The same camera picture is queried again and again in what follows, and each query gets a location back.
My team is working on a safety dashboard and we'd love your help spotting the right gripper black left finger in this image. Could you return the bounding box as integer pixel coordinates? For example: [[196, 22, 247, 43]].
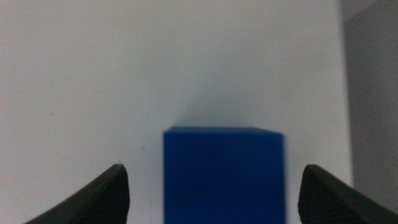
[[23, 164, 131, 224]]

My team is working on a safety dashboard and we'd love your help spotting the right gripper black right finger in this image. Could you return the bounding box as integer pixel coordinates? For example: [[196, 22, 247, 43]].
[[297, 164, 398, 224]]

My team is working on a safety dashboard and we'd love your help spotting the blue cube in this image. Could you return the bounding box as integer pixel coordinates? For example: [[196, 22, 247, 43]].
[[162, 126, 287, 224]]

